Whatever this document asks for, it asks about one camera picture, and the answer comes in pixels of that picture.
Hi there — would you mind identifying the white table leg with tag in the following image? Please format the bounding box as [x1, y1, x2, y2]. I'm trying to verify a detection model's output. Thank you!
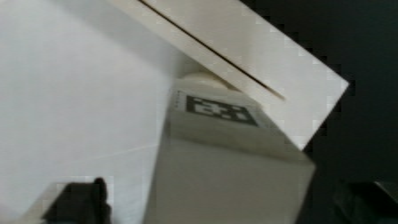
[144, 72, 314, 224]

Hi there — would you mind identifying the white square tabletop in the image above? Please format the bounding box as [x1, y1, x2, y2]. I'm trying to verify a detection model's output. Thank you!
[0, 0, 348, 224]

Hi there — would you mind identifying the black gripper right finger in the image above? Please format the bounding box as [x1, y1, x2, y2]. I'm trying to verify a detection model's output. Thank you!
[332, 181, 398, 224]

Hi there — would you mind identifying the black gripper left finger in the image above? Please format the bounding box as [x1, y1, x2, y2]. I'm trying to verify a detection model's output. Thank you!
[41, 178, 112, 224]

